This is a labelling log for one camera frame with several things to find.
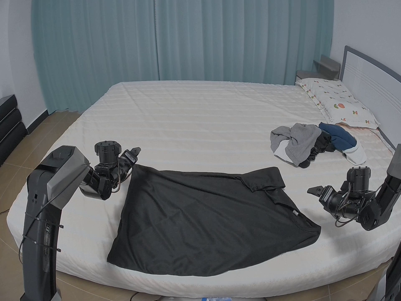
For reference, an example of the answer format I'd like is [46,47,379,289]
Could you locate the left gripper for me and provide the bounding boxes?
[111,156,133,182]

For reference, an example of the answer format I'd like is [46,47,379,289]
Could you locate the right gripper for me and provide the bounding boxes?
[320,196,345,216]

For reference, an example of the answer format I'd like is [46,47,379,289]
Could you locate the black T-shirt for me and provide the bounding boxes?
[107,164,322,278]

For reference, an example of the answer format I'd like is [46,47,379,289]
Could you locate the pile of clothes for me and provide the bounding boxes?
[270,122,367,169]

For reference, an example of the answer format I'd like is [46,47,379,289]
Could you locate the bed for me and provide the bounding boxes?
[6,45,401,298]

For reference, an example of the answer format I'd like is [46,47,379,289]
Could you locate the white printed pillow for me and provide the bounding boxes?
[299,78,381,129]

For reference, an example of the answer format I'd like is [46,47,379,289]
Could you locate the black chest of drawers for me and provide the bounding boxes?
[0,94,26,167]

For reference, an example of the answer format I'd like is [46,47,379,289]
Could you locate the blue-green curtain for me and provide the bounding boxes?
[155,0,334,85]
[31,0,157,114]

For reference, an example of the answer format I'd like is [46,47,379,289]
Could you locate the grey bedside table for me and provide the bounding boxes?
[295,55,341,81]

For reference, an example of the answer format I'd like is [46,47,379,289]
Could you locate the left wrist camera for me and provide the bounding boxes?
[123,149,139,167]

